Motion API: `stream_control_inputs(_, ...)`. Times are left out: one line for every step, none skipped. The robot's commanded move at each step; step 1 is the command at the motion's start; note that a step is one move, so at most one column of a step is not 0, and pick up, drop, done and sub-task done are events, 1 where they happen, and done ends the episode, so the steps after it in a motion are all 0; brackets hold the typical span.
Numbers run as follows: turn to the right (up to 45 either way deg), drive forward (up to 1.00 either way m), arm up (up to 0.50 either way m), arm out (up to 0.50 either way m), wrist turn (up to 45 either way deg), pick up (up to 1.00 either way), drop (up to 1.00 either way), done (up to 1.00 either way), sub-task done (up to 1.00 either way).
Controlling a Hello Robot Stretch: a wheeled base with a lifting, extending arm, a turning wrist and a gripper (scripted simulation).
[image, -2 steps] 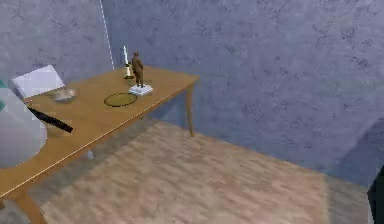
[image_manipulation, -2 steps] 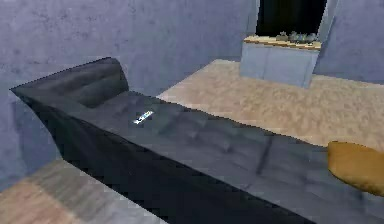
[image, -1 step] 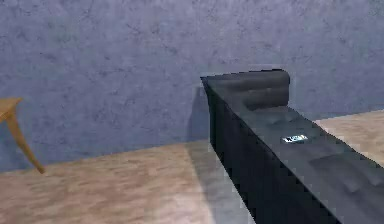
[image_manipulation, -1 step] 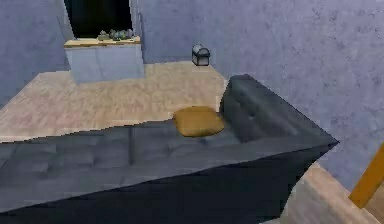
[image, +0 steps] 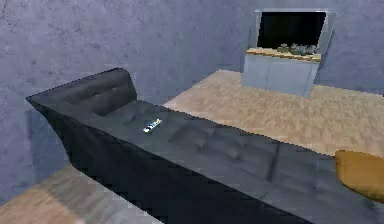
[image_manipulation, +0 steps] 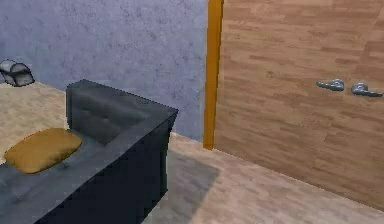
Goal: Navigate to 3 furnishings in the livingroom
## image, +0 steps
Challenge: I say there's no black tufted sofa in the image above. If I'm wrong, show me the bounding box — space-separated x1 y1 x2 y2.
25 67 384 224

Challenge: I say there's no grey cabinet with wooden top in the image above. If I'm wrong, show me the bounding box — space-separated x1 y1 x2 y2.
241 47 322 99

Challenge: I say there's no black television set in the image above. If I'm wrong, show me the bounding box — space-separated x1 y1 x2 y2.
253 8 337 56

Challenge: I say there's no mustard yellow cushion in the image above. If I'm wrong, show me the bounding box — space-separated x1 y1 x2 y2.
334 149 384 205

